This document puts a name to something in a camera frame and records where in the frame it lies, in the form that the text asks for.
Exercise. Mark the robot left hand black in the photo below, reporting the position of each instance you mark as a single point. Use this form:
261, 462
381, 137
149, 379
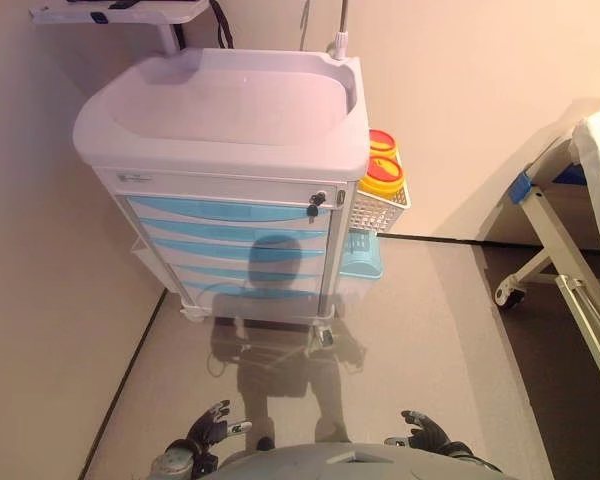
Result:
207, 430

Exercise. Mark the robot right hand black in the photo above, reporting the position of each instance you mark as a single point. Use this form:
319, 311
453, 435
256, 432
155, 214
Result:
427, 435

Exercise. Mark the blue front cart drawer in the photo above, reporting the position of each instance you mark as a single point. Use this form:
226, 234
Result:
205, 207
215, 272
205, 249
205, 230
205, 291

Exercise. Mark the robot right arm silver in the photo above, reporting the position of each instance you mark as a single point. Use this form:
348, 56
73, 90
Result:
462, 454

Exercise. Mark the robot left arm silver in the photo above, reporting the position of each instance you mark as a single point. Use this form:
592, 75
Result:
175, 460

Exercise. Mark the robot left foot black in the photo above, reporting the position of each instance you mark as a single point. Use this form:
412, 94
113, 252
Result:
265, 443

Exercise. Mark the robot torso grey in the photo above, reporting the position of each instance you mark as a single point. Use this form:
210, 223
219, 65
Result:
330, 462

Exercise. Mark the cart caster wheel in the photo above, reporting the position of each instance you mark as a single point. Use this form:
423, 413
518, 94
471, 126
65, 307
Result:
325, 337

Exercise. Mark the white object at corner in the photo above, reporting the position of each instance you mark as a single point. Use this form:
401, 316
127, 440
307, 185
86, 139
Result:
512, 297

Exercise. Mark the light blue plastic bin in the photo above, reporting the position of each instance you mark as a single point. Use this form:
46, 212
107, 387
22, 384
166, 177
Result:
362, 260

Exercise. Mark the white perforated side basket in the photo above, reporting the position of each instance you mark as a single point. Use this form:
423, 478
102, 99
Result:
370, 215

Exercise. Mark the yellow sharps container red lid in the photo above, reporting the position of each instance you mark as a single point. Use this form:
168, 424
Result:
380, 187
382, 142

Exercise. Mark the cart lock with keys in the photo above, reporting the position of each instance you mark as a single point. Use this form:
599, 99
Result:
318, 199

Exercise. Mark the white medical cart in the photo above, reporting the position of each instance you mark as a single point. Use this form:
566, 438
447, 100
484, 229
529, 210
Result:
220, 100

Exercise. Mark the metal IV pole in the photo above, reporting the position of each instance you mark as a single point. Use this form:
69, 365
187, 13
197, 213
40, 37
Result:
341, 40

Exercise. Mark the white equipment shelf stand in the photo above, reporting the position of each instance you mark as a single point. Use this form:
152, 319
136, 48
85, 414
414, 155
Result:
130, 15

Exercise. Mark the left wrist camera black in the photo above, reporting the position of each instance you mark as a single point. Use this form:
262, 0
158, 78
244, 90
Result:
205, 462

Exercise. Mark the hospital bed frame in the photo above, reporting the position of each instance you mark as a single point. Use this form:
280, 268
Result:
545, 220

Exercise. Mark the blue bed corner bracket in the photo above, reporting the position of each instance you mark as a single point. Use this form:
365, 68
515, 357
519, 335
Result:
521, 187

